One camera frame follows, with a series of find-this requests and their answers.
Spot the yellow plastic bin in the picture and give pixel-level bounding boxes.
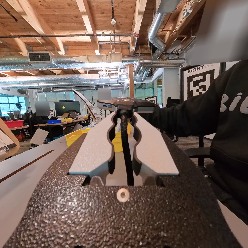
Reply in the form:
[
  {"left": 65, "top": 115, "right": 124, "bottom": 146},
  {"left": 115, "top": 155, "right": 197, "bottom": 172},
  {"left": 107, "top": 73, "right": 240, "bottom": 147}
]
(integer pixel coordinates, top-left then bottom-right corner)
[
  {"left": 65, "top": 128, "right": 92, "bottom": 148},
  {"left": 111, "top": 122, "right": 134, "bottom": 153}
]

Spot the black office chair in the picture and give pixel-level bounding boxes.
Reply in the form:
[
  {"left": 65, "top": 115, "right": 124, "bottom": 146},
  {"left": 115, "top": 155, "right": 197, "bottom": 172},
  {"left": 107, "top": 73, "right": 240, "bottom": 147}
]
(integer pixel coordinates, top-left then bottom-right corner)
[
  {"left": 184, "top": 135, "right": 212, "bottom": 167},
  {"left": 166, "top": 97, "right": 182, "bottom": 109}
]

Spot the red plastic bin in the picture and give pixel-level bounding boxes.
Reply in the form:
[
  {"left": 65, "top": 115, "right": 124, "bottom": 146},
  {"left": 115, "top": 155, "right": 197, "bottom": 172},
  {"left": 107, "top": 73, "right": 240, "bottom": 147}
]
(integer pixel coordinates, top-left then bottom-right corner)
[{"left": 4, "top": 120, "right": 24, "bottom": 128}]

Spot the black braided hub cable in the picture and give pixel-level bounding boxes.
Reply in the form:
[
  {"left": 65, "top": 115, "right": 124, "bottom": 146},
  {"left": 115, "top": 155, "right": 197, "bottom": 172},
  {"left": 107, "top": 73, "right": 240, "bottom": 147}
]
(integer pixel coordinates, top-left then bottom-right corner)
[{"left": 117, "top": 104, "right": 135, "bottom": 186}]

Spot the wooden support post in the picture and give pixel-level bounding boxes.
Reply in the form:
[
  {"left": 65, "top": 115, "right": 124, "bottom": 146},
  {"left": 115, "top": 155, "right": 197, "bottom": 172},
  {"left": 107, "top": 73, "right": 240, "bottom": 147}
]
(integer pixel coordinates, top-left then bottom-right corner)
[{"left": 128, "top": 64, "right": 135, "bottom": 98}]

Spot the silver spiral duct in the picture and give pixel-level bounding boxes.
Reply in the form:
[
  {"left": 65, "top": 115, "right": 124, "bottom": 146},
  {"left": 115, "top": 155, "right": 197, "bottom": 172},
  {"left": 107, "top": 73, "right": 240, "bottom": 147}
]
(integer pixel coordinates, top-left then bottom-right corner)
[{"left": 148, "top": 12, "right": 167, "bottom": 59}]

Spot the rectangular metal air duct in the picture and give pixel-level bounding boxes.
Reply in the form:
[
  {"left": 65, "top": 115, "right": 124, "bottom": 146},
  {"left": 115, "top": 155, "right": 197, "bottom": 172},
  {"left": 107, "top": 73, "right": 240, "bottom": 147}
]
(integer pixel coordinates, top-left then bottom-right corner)
[{"left": 0, "top": 51, "right": 125, "bottom": 71}]

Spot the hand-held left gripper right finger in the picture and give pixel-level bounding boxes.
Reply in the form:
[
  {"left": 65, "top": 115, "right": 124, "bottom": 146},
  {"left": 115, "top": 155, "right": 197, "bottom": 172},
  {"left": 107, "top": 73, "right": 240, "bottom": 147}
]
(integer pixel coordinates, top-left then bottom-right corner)
[{"left": 131, "top": 111, "right": 180, "bottom": 177}]

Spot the round silver duct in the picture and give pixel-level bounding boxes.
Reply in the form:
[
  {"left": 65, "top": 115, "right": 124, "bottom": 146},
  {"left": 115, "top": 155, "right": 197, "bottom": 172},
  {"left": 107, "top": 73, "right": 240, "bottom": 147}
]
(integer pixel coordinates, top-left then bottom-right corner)
[{"left": 0, "top": 75, "right": 101, "bottom": 90}]

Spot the black ceiling pipe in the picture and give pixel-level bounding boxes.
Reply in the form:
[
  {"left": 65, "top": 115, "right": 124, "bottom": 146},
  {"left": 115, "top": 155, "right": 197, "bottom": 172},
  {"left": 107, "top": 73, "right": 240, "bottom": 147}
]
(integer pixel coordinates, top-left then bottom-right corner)
[{"left": 0, "top": 33, "right": 136, "bottom": 39}]

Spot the grey usb hub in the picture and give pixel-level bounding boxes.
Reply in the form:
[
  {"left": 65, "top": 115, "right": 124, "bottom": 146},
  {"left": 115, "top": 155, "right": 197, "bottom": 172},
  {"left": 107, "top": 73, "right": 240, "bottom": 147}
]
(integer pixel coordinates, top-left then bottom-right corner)
[{"left": 96, "top": 97, "right": 160, "bottom": 114}]

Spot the grey paper card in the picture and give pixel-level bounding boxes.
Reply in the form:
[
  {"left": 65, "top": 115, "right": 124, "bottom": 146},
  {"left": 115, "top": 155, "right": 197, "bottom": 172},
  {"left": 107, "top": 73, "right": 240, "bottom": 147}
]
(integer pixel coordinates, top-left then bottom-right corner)
[{"left": 30, "top": 128, "right": 49, "bottom": 145}]

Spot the curved wooden display stand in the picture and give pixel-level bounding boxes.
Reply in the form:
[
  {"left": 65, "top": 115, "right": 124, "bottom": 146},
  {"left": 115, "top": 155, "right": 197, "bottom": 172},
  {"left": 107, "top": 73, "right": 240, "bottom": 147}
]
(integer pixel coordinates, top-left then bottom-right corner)
[{"left": 0, "top": 116, "right": 20, "bottom": 161}]

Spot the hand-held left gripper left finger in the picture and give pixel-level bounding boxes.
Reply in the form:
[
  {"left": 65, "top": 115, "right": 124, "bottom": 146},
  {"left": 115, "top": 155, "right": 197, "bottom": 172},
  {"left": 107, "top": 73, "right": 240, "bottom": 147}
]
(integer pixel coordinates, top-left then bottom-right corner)
[{"left": 68, "top": 111, "right": 118, "bottom": 176}]

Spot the black computer monitor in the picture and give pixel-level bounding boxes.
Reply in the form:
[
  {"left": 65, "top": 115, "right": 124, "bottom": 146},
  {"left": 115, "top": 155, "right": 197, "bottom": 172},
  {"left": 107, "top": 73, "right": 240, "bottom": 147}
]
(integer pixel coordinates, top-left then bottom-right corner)
[{"left": 54, "top": 100, "right": 81, "bottom": 117}]

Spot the tilted brochure stand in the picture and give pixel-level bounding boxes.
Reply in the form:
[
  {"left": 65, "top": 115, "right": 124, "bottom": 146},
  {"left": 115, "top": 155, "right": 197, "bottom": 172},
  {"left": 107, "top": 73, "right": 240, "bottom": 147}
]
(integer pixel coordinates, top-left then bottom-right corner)
[{"left": 71, "top": 88, "right": 101, "bottom": 122}]

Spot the white pendant lamp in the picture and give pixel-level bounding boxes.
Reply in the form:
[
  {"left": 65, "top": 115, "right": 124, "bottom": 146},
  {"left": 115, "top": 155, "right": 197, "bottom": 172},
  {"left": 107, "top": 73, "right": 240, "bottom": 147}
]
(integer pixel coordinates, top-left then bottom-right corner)
[{"left": 111, "top": 0, "right": 116, "bottom": 25}]

